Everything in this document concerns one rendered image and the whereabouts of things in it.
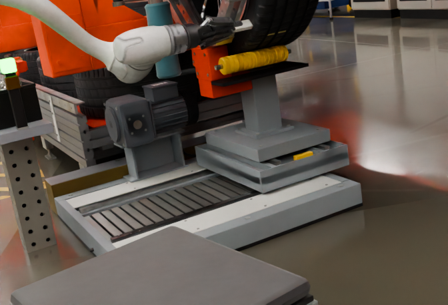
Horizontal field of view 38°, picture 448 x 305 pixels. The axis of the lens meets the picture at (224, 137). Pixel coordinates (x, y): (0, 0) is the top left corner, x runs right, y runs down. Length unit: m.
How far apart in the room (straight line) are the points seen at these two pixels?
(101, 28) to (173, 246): 1.48
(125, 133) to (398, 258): 1.10
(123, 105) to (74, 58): 0.28
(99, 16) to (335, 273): 1.37
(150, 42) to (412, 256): 0.93
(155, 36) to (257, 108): 0.57
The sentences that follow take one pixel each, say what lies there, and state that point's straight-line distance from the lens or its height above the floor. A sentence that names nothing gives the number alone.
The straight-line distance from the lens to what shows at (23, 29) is 4.44.
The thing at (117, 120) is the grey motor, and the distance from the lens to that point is 2.39.
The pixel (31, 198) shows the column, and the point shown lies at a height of 0.18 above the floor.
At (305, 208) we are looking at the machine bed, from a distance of 2.04.
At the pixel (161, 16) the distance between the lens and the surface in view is 2.25.
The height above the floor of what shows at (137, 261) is 0.34.
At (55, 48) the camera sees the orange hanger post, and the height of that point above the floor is 0.63.
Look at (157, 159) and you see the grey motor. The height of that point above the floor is 0.12.
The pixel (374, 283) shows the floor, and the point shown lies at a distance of 1.70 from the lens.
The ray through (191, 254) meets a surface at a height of 0.34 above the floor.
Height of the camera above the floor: 0.81
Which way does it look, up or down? 14 degrees down
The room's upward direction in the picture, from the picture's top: 9 degrees counter-clockwise
